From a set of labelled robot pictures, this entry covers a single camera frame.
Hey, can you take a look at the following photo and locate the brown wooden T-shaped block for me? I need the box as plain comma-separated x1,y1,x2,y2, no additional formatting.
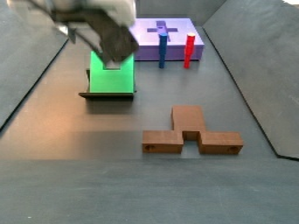
142,105,242,155

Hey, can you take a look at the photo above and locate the purple board with cross slot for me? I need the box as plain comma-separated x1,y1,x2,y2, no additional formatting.
129,18,204,61

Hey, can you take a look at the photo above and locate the red cylindrical peg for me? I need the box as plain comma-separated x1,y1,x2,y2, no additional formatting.
182,32,194,68

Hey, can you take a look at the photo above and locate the green U-shaped block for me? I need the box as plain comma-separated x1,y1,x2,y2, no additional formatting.
89,52,134,94

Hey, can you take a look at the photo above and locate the blue cylindrical peg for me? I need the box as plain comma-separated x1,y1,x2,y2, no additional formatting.
158,33,168,68

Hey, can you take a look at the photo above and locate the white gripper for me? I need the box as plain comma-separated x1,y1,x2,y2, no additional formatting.
22,0,137,53

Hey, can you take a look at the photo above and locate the black angled fixture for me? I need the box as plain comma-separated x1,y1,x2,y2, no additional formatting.
78,69,135,99

